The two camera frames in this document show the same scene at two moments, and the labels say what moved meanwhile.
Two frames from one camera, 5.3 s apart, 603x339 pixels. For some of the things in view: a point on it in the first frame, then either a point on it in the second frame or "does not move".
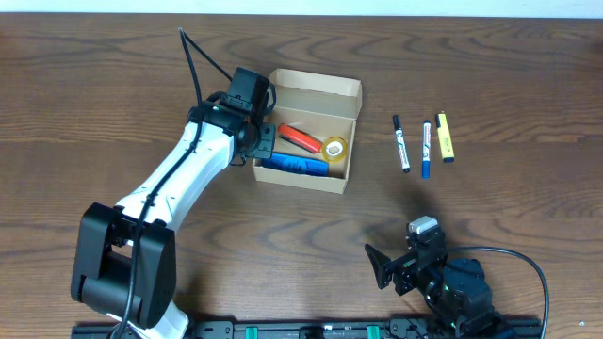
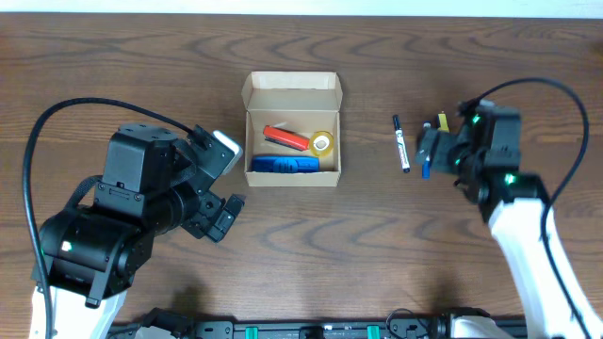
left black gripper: (266, 146) -> (200, 219)
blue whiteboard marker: (426, 149) does not move
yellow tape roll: (334, 149) -> (321, 143)
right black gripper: (384, 268) -> (443, 143)
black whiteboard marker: (401, 144) does not move
